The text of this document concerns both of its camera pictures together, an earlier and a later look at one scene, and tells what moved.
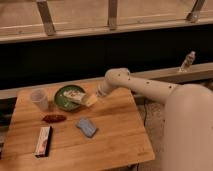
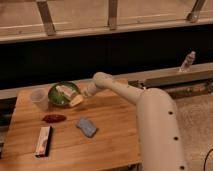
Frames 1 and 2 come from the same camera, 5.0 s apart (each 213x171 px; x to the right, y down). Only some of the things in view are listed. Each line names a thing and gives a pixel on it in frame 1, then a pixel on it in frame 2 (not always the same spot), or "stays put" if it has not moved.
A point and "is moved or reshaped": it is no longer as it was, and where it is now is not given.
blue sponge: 86,125 stays put
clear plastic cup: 39,96 stays put
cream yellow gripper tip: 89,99 to 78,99
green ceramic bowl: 65,103 is moved or reshaped
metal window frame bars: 32,20 stays put
